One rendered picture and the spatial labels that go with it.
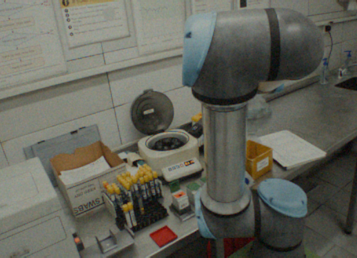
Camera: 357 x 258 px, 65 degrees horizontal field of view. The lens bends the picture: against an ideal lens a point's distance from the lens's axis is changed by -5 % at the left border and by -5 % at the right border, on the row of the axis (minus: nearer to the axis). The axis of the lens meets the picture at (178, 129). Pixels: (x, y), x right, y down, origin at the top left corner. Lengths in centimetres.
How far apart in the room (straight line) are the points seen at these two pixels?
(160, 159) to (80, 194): 35
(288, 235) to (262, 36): 48
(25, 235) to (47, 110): 68
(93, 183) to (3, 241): 44
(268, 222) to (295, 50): 41
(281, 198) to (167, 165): 65
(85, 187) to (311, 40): 91
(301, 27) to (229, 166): 28
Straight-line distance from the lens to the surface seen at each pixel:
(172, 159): 125
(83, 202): 116
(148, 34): 148
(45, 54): 132
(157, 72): 153
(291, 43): 46
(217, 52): 44
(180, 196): 104
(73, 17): 136
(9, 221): 79
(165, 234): 102
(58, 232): 83
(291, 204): 71
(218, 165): 59
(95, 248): 98
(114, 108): 146
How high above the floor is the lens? 156
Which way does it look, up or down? 23 degrees down
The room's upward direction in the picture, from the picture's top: 7 degrees counter-clockwise
